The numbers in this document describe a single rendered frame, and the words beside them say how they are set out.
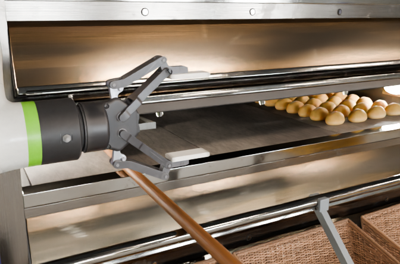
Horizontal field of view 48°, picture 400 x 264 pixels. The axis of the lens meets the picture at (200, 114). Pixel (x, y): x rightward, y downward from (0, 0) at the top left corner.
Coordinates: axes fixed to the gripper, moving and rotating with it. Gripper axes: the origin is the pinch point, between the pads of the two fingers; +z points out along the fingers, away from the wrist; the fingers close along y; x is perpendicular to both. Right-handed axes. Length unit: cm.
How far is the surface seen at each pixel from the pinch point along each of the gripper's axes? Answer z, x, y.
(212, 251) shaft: 4.7, -4.0, 28.7
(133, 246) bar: -6.7, -17.6, 31.6
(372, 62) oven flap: 98, -52, 2
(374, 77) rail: 89, -42, 5
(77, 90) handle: -10.6, -45.1, 2.2
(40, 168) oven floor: -17, -74, 31
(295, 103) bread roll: 103, -99, 26
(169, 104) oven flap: 12.1, -40.6, 7.1
